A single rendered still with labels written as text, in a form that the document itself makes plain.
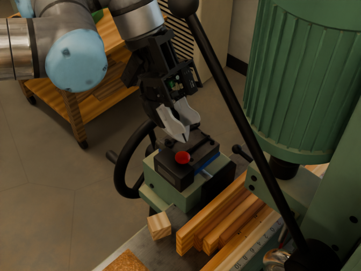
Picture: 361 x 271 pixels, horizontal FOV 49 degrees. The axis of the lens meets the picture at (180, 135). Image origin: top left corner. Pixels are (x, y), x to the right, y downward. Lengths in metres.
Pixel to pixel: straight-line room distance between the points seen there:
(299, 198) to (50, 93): 1.75
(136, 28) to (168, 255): 0.43
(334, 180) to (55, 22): 0.41
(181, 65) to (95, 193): 1.42
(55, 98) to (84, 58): 1.73
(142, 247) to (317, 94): 0.49
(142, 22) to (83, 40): 0.15
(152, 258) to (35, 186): 1.35
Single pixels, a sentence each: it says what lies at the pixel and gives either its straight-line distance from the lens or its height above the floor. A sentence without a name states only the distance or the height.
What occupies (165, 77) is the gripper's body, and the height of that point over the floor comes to 1.23.
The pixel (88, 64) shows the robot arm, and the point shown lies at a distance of 0.50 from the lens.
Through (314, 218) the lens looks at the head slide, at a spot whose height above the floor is 1.11.
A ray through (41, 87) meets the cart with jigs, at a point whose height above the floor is 0.18.
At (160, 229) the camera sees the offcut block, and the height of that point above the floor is 0.94.
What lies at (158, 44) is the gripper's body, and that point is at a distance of 0.62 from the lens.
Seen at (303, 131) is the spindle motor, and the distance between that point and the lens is 0.53.
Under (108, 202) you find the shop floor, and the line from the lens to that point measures 1.96.
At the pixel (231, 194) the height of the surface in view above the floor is 0.97.
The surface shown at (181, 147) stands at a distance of 0.83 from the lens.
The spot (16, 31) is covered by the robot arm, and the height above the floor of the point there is 1.37.
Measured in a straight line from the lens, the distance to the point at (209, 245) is 0.78.
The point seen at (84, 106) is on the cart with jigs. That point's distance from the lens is 2.13.
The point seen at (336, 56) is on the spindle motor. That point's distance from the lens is 0.46.
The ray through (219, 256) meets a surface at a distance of 0.77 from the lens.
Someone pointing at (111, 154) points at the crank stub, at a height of 0.86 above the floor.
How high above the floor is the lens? 1.64
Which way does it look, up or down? 49 degrees down
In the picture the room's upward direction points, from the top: straight up
